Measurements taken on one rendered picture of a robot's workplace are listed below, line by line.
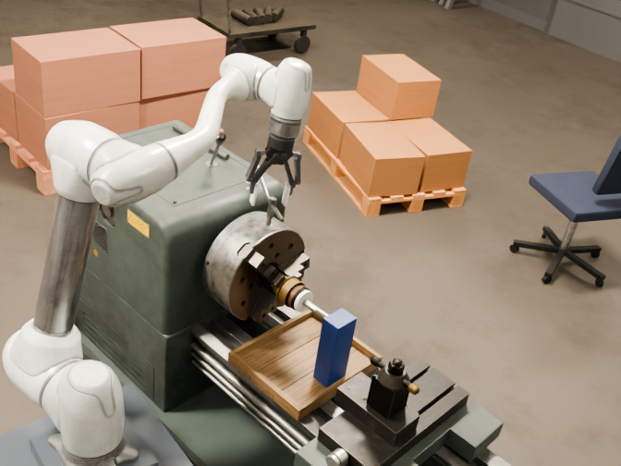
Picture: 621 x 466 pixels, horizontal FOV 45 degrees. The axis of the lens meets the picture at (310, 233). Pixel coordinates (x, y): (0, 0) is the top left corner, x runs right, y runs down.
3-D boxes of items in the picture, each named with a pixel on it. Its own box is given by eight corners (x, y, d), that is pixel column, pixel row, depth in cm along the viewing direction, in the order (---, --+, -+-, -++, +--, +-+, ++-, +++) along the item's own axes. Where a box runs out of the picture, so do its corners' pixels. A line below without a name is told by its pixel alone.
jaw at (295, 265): (269, 260, 227) (297, 243, 234) (269, 272, 230) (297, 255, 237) (294, 277, 221) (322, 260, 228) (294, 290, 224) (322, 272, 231)
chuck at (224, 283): (201, 317, 226) (217, 227, 212) (275, 290, 248) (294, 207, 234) (221, 333, 221) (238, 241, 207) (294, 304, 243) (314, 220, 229)
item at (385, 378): (371, 376, 187) (372, 368, 186) (391, 363, 193) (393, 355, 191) (395, 395, 183) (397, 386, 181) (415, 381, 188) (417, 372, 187)
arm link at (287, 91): (312, 118, 210) (277, 102, 216) (324, 65, 203) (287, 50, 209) (288, 124, 202) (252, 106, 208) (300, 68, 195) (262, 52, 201)
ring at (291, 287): (270, 277, 217) (292, 293, 212) (293, 266, 223) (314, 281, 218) (267, 302, 222) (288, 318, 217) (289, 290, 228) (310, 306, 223)
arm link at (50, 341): (34, 423, 190) (-15, 379, 200) (86, 403, 203) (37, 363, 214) (91, 139, 165) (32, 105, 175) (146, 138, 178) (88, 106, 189)
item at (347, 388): (334, 400, 200) (336, 386, 197) (359, 384, 206) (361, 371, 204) (392, 447, 189) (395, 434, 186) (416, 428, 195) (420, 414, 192)
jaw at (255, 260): (252, 273, 224) (236, 255, 214) (262, 260, 225) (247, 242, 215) (277, 291, 218) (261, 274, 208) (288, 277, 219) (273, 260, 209)
